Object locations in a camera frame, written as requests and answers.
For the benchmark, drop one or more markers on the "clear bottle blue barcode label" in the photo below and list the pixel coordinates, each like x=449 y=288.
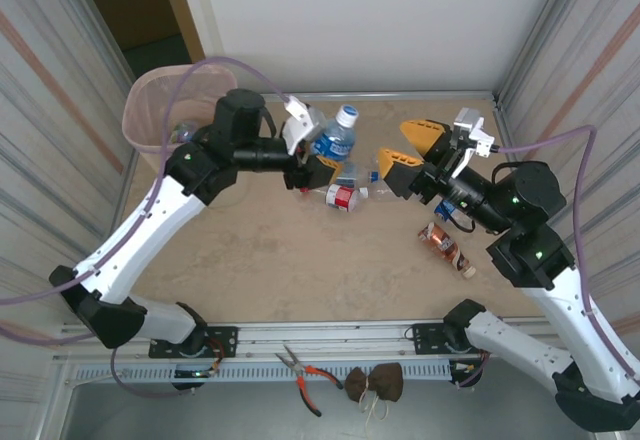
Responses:
x=375 y=162

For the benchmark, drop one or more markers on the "blue label bottle white cap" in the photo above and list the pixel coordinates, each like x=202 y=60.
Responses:
x=335 y=142

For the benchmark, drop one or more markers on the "clear bottle pale blue label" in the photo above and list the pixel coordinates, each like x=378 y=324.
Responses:
x=357 y=174

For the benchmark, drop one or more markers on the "clear bottle red label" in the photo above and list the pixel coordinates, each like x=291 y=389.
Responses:
x=342 y=199

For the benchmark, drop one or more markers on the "dark blue label bottle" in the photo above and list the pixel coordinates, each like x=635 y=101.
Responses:
x=446 y=211

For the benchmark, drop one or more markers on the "brown coffee drink bottle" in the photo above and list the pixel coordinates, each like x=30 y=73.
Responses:
x=445 y=247

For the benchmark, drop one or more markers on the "pink beige waste bin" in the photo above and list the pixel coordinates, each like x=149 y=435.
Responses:
x=145 y=110

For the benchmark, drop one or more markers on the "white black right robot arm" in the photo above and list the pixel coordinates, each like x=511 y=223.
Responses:
x=565 y=310

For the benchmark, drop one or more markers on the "wooden door edge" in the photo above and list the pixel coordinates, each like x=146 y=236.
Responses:
x=181 y=10

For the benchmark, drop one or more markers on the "brown cloth pouch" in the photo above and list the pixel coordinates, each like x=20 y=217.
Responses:
x=385 y=380

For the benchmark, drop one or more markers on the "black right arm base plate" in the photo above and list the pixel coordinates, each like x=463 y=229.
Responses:
x=425 y=337

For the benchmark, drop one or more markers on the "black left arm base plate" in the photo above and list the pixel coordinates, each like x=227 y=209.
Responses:
x=225 y=342

